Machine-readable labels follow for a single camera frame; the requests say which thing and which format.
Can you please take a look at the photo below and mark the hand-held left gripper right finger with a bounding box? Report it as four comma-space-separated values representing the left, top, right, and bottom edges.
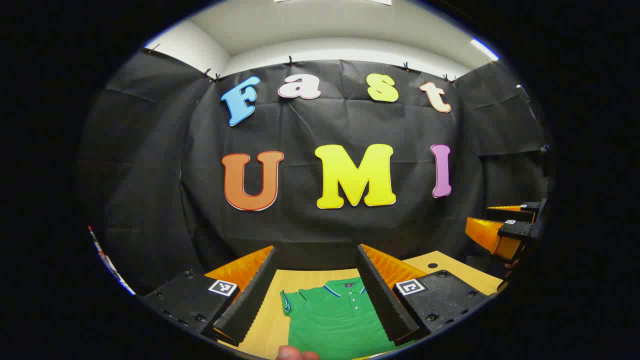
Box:
356, 244, 493, 346

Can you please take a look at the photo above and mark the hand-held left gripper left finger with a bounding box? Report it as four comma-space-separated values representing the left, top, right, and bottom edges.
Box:
137, 245, 279, 347

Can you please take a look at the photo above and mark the black backdrop cloth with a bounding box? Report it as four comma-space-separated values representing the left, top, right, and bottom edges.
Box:
75, 47, 553, 296

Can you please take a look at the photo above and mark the ceiling light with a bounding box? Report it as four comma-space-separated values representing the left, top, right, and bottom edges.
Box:
470, 37, 501, 62

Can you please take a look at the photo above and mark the green T-shirt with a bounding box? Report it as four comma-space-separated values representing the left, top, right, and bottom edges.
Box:
280, 276, 408, 360

